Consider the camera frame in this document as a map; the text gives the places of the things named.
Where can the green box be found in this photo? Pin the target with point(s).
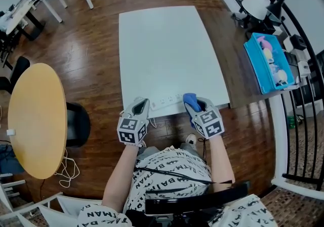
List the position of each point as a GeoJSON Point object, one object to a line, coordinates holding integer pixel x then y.
{"type": "Point", "coordinates": [291, 121]}

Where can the white black printed shirt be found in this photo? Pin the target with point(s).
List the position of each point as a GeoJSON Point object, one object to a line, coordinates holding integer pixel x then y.
{"type": "Point", "coordinates": [172, 168]}

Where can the black metal railing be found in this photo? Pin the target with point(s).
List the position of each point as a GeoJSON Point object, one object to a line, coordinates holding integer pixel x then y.
{"type": "Point", "coordinates": [306, 39]}

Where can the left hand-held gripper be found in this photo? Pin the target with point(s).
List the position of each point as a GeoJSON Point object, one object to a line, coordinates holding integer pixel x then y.
{"type": "Point", "coordinates": [127, 127]}

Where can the white yellow toy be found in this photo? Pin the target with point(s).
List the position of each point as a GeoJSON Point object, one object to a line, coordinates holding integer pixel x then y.
{"type": "Point", "coordinates": [282, 77]}

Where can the white panel on black stand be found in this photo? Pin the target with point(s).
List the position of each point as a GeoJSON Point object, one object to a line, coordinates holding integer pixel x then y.
{"type": "Point", "coordinates": [255, 4]}

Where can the person's right forearm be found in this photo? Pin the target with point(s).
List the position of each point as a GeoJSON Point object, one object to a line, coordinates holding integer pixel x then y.
{"type": "Point", "coordinates": [220, 162]}

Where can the white metal chair frame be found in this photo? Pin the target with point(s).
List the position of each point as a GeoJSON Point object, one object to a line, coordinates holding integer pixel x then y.
{"type": "Point", "coordinates": [50, 210]}

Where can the cluttered white desk black base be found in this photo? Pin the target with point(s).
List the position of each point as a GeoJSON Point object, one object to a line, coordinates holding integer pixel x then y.
{"type": "Point", "coordinates": [17, 17]}

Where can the small white box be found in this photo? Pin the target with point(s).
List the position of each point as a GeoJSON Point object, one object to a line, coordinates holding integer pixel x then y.
{"type": "Point", "coordinates": [287, 43]}

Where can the light blue toy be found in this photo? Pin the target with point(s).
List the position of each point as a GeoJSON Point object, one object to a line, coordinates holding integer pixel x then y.
{"type": "Point", "coordinates": [275, 68]}

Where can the black office chair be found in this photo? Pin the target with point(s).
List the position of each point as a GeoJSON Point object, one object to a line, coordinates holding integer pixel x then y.
{"type": "Point", "coordinates": [19, 67]}

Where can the person's left forearm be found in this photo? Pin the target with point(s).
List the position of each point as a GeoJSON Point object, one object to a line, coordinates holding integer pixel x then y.
{"type": "Point", "coordinates": [117, 178]}

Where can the small white square block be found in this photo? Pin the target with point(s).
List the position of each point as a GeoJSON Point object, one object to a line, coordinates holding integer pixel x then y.
{"type": "Point", "coordinates": [11, 132]}

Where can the black desk lamp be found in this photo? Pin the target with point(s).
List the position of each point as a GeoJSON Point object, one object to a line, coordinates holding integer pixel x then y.
{"type": "Point", "coordinates": [275, 8]}

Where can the blue plastic bin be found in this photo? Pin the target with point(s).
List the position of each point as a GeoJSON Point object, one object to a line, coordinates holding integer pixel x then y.
{"type": "Point", "coordinates": [257, 68]}

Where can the white grey electrical box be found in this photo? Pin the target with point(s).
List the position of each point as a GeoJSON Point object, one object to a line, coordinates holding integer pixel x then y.
{"type": "Point", "coordinates": [303, 68]}

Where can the black cube speaker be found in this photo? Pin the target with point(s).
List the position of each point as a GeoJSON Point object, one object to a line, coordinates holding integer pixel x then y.
{"type": "Point", "coordinates": [298, 42]}

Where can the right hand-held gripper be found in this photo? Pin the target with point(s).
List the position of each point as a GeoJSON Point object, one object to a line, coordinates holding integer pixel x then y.
{"type": "Point", "coordinates": [209, 123]}

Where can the black glossy curved bar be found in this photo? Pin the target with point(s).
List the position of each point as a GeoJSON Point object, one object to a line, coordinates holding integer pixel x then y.
{"type": "Point", "coordinates": [192, 199]}

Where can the dark blue fabric bundle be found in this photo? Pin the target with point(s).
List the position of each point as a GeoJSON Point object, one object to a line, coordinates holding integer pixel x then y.
{"type": "Point", "coordinates": [10, 160]}

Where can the white power strip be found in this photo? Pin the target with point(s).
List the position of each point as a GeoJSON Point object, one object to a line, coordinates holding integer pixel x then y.
{"type": "Point", "coordinates": [164, 103]}

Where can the grey trousers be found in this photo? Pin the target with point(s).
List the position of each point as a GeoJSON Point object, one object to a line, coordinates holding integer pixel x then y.
{"type": "Point", "coordinates": [149, 152]}

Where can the pink plush toy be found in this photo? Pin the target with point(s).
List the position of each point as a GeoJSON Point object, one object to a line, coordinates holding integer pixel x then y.
{"type": "Point", "coordinates": [264, 42]}

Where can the white curved balcony rim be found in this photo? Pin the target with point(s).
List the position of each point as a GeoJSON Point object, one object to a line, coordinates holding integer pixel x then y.
{"type": "Point", "coordinates": [278, 132]}

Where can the black round stool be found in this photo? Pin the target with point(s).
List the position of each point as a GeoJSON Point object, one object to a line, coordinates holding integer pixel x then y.
{"type": "Point", "coordinates": [78, 125]}

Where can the white shoe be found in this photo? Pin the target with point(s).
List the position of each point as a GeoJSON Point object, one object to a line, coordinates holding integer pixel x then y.
{"type": "Point", "coordinates": [191, 139]}

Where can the blue cloth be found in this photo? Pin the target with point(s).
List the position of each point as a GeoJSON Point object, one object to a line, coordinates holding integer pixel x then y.
{"type": "Point", "coordinates": [189, 98]}

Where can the dark brown wooden table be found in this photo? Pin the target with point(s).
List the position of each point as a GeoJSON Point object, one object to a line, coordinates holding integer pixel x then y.
{"type": "Point", "coordinates": [238, 69]}

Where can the round wooden table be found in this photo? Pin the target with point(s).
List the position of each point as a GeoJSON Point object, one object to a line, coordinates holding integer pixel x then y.
{"type": "Point", "coordinates": [38, 119]}

